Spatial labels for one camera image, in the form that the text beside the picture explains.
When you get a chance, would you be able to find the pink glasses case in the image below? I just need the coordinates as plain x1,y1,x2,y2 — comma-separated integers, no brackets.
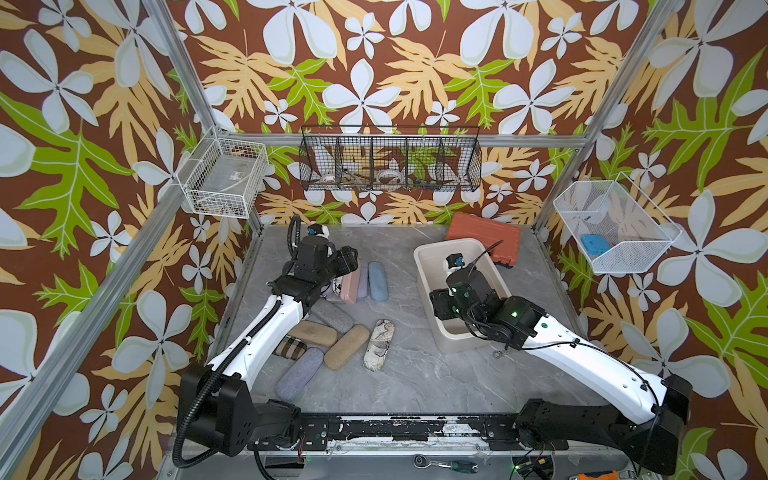
340,267,361,305

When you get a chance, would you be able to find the cream plastic storage box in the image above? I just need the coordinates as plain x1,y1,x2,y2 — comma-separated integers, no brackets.
413,238,510,353

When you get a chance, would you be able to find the tan fabric glasses case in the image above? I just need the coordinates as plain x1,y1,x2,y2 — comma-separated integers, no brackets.
324,324,370,371

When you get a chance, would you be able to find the world map print glasses case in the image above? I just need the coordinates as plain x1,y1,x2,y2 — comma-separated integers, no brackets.
363,319,395,372

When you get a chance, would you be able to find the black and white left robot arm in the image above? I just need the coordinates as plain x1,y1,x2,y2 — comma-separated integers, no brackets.
172,218,359,469

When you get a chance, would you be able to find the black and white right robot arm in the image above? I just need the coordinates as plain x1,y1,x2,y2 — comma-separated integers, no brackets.
429,253,692,475

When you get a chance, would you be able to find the purple fabric glasses case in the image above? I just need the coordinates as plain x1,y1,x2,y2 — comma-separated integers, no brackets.
357,262,369,301

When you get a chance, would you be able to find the grey fabric glasses case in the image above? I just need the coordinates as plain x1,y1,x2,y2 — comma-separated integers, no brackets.
310,299,355,334

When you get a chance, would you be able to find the light blue fabric glasses case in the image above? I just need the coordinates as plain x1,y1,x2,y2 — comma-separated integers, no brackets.
368,261,389,302

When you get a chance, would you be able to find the beige fabric glasses case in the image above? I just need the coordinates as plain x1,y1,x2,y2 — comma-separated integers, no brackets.
288,320,338,348

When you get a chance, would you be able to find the plaid glasses case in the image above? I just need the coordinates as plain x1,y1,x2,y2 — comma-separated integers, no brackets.
273,336,309,361

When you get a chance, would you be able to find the lavender fabric glasses case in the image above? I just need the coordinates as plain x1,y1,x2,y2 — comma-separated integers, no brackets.
275,348,324,401

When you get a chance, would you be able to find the blue object in basket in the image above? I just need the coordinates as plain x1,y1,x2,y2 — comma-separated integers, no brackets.
580,234,613,257

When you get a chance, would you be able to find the ratchet screwdriver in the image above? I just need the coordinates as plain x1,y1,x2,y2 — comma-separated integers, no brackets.
413,455,479,474

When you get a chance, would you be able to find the black wire basket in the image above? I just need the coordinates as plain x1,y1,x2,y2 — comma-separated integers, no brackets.
297,125,482,192

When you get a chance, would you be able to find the white wire basket left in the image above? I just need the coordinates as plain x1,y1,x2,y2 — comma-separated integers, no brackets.
176,129,270,219

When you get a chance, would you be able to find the white wire basket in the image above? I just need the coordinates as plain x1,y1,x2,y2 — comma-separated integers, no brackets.
554,174,682,275
176,129,270,219

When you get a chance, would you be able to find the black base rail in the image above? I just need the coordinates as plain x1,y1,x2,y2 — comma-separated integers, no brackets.
251,412,570,452

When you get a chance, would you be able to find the white wire basket right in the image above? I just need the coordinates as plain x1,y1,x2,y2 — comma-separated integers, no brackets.
554,174,682,275

